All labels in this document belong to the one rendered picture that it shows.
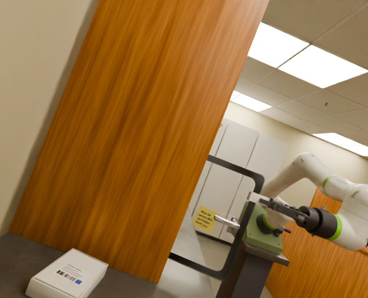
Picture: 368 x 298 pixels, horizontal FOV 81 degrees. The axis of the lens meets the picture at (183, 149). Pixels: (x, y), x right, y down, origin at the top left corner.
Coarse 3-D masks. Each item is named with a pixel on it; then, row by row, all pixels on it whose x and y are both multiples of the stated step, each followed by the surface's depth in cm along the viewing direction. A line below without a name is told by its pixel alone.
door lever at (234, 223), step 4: (216, 216) 71; (216, 220) 71; (220, 220) 71; (224, 220) 71; (228, 220) 71; (232, 220) 75; (236, 220) 75; (228, 224) 70; (232, 224) 70; (236, 224) 70; (236, 228) 70
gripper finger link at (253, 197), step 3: (252, 192) 71; (249, 195) 71; (252, 195) 71; (255, 195) 71; (258, 195) 72; (249, 198) 71; (252, 198) 71; (255, 198) 71; (258, 198) 72; (264, 198) 72; (267, 198) 72; (252, 201) 71; (255, 201) 72; (258, 201) 72; (261, 204) 72; (264, 204) 72
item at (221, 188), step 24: (216, 168) 76; (240, 168) 76; (216, 192) 76; (240, 192) 75; (192, 216) 76; (240, 216) 75; (192, 240) 76; (216, 240) 75; (240, 240) 75; (192, 264) 76; (216, 264) 75
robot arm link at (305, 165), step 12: (300, 156) 116; (312, 156) 114; (288, 168) 123; (300, 168) 115; (312, 168) 112; (324, 168) 111; (276, 180) 132; (288, 180) 125; (312, 180) 114; (264, 192) 140; (276, 192) 135
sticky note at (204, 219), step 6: (198, 210) 76; (204, 210) 76; (210, 210) 76; (198, 216) 76; (204, 216) 76; (210, 216) 76; (192, 222) 76; (198, 222) 76; (204, 222) 76; (210, 222) 76; (204, 228) 76; (210, 228) 76
